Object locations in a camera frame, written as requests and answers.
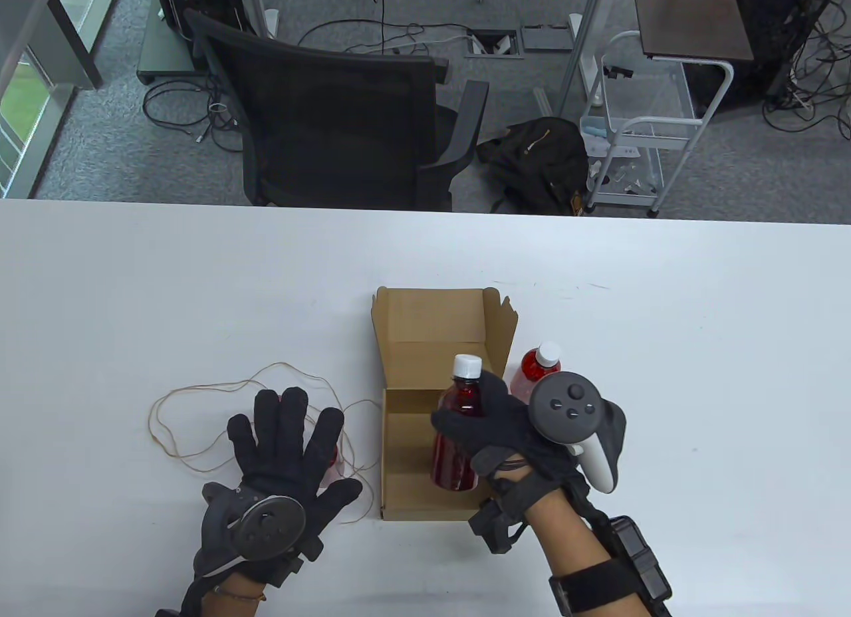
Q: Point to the brown cardboard box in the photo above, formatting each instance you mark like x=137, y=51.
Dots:
x=425, y=324

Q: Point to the window with grey frame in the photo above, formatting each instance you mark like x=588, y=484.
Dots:
x=16, y=118

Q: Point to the black mesh office chair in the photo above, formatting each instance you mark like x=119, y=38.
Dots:
x=332, y=125

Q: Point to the person's right hand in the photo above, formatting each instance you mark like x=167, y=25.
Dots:
x=502, y=437

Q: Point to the small light blue item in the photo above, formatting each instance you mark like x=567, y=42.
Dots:
x=595, y=133

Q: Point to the red bottle white cap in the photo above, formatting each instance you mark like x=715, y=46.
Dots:
x=455, y=461
x=528, y=377
x=333, y=455

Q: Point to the person's left hand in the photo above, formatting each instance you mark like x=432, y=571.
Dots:
x=282, y=451

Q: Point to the person's right forearm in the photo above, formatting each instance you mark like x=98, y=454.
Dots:
x=565, y=544

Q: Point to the black backpack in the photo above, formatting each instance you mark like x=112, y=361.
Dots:
x=538, y=165

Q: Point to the person's left forearm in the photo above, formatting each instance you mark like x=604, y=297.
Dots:
x=229, y=602

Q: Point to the dark brown side desk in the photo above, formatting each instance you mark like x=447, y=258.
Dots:
x=691, y=18

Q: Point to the grey and white controller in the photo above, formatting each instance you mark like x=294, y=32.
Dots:
x=266, y=527
x=565, y=404

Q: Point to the small black device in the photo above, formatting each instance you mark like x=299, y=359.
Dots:
x=618, y=72

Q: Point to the open floor socket box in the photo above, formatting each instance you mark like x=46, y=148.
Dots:
x=493, y=44

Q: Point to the grey floor cover plate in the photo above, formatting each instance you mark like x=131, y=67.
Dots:
x=545, y=38

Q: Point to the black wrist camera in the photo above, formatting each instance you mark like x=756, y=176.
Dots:
x=495, y=530
x=306, y=552

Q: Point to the dark grey stand base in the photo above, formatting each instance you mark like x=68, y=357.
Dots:
x=163, y=52

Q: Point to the silver metal desk leg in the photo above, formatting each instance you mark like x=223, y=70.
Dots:
x=578, y=45

